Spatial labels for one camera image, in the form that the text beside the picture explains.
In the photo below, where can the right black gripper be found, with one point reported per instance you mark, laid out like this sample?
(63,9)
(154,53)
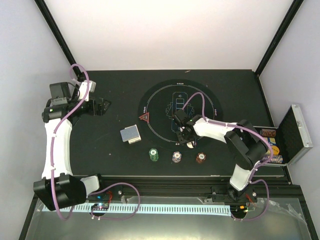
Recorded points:
(181,140)

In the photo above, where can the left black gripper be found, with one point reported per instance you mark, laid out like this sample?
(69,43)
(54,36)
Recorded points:
(93,112)

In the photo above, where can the blue white chip stack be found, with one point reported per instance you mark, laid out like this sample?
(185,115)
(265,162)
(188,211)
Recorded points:
(176,157)

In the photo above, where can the orange black chip stack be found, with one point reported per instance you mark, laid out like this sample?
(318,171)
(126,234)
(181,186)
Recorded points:
(200,158)

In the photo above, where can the green chip stack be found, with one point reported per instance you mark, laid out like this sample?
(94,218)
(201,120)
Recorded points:
(153,154)

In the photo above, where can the white dealer button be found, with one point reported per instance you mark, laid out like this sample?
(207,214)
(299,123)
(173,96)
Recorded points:
(191,144)

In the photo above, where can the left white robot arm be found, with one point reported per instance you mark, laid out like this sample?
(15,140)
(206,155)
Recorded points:
(58,188)

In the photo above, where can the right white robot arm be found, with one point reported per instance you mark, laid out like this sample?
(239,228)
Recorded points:
(244,142)

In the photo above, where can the round black poker mat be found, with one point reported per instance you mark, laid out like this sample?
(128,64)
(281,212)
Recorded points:
(171,106)

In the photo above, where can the blue playing card deck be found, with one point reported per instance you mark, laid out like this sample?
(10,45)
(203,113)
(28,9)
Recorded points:
(129,133)

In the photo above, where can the red triangle all-in marker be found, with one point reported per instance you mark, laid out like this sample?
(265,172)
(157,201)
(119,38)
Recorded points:
(145,117)

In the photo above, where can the white card box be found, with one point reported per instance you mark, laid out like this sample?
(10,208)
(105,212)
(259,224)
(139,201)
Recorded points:
(134,140)

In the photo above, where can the brown chip row in case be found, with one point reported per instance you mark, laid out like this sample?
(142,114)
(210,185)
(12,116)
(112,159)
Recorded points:
(269,133)

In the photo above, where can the boxed card deck in case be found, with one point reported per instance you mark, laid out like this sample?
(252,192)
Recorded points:
(271,141)

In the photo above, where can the yellow round button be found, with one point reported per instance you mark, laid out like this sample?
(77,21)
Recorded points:
(275,149)

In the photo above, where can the right circuit board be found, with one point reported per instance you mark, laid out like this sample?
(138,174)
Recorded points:
(243,208)

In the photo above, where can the circuit board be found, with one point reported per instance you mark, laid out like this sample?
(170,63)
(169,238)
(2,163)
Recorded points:
(99,207)
(243,208)

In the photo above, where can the left circuit board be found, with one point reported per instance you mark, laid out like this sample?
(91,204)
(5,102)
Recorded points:
(99,207)

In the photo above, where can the aluminium poker case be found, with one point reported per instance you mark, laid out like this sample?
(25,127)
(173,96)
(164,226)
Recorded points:
(292,136)

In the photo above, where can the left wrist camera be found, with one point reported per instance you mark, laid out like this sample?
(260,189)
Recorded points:
(92,86)

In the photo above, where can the white slotted cable duct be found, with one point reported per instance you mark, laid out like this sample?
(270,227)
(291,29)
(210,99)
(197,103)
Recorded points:
(164,209)

